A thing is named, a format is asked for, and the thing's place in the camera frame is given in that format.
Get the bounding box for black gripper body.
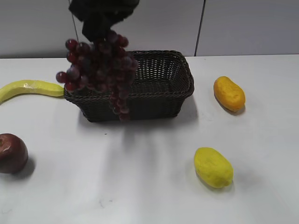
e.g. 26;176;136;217
69;0;140;42

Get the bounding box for purple grape bunch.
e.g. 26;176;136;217
56;30;138;120

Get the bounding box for black wicker basket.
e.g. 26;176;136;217
64;50;194;123

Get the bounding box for yellow banana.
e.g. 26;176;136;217
0;80;64;104

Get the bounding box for orange mango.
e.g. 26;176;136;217
213;76;246;112

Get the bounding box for red apple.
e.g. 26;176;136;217
0;133;28;174

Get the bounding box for yellow lemon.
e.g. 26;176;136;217
194;147;234;189

